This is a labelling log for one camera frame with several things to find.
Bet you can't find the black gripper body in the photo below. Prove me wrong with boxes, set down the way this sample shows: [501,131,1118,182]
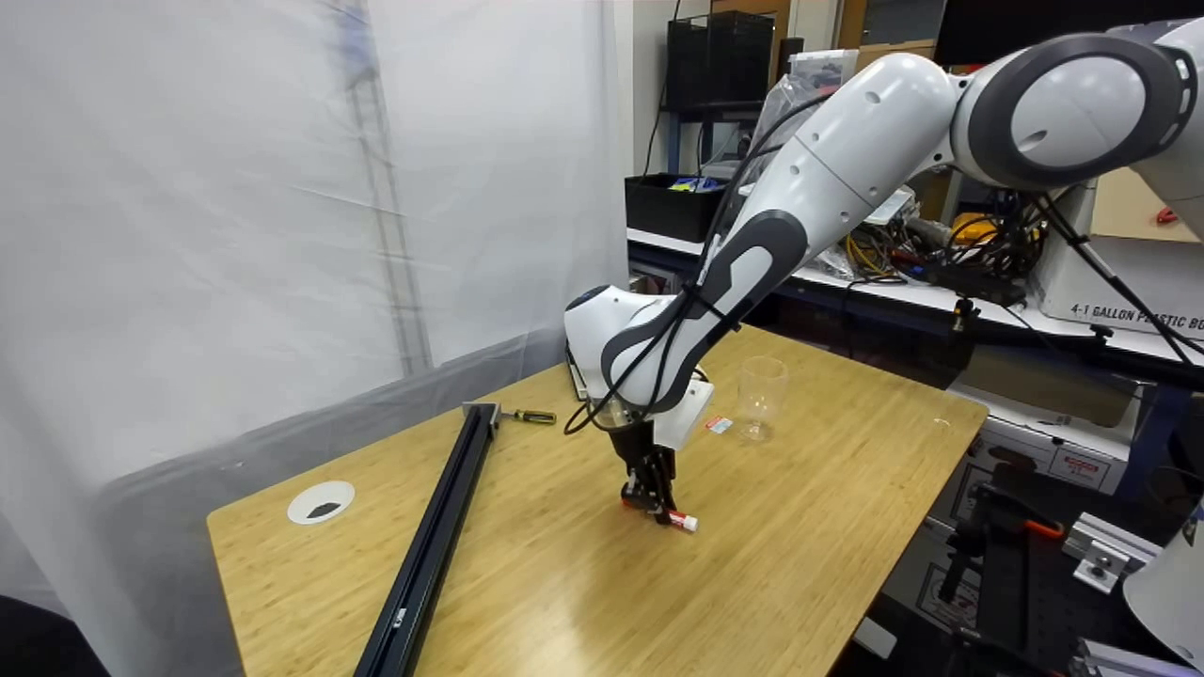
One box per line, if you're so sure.
[608,417,679,496]

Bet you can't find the clear plastic stemless glass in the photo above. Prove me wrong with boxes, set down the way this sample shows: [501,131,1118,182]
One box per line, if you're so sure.
[728,353,795,448]

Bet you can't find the small metal clip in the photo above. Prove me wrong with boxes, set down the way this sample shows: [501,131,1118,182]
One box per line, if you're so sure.
[490,401,561,433]

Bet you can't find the black storage bin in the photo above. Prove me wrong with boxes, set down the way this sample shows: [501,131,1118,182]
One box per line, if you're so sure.
[619,169,733,243]

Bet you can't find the white round table grommet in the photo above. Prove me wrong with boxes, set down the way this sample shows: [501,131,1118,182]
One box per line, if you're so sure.
[282,476,360,528]

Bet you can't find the white workbench shelf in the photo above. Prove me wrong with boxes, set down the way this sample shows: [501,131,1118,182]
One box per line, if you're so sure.
[625,220,1204,393]

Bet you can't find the black perforated breadboard table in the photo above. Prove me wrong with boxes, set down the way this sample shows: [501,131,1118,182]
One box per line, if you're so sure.
[861,472,1204,677]

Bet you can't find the metal truss behind curtain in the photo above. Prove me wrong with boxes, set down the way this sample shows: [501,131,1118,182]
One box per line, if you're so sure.
[327,0,437,382]

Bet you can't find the black computer monitor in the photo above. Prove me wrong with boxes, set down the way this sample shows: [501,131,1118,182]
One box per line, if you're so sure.
[663,9,777,123]

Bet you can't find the white translucent curtain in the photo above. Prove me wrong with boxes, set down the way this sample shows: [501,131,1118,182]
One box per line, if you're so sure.
[0,0,630,677]

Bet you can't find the white printed carton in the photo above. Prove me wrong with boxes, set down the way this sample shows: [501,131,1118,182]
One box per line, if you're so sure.
[1026,231,1204,339]

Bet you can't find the brown cardboard box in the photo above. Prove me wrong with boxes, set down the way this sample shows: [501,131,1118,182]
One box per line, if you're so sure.
[1086,160,1204,249]

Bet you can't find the white wrist camera block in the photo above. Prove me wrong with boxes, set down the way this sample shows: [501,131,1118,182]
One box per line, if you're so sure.
[652,370,720,454]

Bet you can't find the long black metal rail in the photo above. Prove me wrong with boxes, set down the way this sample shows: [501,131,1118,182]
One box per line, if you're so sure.
[352,401,503,677]

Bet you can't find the black camera stand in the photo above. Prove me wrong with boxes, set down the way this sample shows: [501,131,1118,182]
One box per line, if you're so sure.
[934,480,1071,658]

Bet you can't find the tangled black yellow cables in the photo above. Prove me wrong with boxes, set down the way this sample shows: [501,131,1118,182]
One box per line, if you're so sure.
[845,196,1053,307]

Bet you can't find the silver metal angle bracket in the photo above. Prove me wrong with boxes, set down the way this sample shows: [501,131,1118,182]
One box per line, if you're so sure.
[1068,506,1166,599]

